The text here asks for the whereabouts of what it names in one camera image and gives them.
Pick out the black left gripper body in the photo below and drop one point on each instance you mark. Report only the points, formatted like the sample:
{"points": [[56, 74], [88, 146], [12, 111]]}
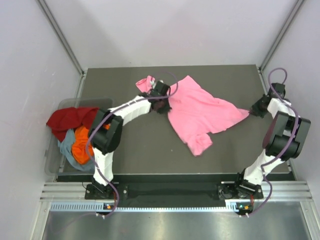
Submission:
{"points": [[163, 106]]}

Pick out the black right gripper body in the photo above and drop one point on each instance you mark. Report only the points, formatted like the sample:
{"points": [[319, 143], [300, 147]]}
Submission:
{"points": [[257, 108]]}

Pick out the pink t shirt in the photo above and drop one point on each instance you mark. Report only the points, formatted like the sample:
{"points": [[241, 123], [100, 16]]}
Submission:
{"points": [[195, 113]]}

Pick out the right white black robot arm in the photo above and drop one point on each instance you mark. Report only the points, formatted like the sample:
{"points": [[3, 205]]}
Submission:
{"points": [[284, 140]]}

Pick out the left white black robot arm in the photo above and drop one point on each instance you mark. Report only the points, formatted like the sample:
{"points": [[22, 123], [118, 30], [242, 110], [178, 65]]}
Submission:
{"points": [[106, 132]]}

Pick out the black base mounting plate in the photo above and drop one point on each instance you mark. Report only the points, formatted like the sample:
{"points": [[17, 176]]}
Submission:
{"points": [[131, 190]]}

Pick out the orange t shirt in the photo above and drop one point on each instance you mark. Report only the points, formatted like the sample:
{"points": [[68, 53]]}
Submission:
{"points": [[79, 150]]}

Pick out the red t shirt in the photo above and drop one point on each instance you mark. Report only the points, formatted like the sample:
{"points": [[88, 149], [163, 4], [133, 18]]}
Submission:
{"points": [[71, 118]]}

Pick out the grey blue t shirt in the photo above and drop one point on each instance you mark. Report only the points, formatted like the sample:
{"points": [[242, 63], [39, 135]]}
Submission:
{"points": [[65, 148]]}

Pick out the clear plastic bin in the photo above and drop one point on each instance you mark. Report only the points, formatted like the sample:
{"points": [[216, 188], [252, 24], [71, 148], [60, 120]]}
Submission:
{"points": [[56, 163]]}

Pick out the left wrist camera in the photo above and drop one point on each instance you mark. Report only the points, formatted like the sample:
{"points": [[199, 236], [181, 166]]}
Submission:
{"points": [[159, 88]]}

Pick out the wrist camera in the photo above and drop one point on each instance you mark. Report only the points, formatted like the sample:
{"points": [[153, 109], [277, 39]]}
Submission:
{"points": [[279, 88], [159, 88]]}

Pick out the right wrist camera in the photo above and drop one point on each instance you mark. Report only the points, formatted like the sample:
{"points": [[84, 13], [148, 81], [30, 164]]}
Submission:
{"points": [[279, 88]]}

